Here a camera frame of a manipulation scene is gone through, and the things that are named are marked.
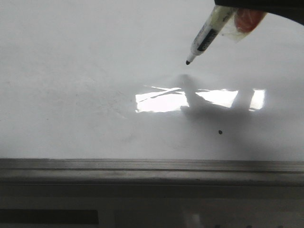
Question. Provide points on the grey aluminium whiteboard frame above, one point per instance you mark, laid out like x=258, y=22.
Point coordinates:
x=151, y=172

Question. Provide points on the white black whiteboard marker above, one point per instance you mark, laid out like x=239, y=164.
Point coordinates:
x=216, y=21

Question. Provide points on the white whiteboard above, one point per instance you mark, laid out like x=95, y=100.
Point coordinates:
x=107, y=79

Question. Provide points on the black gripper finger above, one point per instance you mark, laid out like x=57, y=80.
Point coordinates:
x=290, y=9

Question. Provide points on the red magnet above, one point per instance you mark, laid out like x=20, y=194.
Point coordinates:
x=242, y=23

